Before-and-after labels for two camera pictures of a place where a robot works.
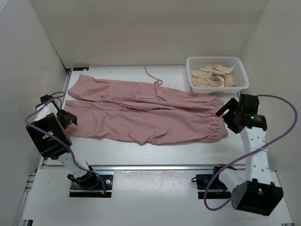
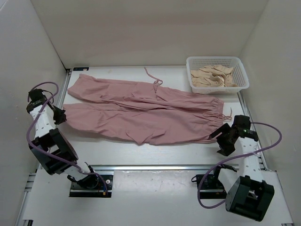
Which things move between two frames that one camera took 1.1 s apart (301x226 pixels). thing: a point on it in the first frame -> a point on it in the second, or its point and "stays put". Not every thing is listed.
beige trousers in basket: x=212 y=76 stays put
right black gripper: x=232 y=103 -> x=225 y=128
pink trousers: x=147 y=115 stays put
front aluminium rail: x=201 y=167 stays put
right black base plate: x=216 y=189 stays put
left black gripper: x=67 y=119 -> x=61 y=115
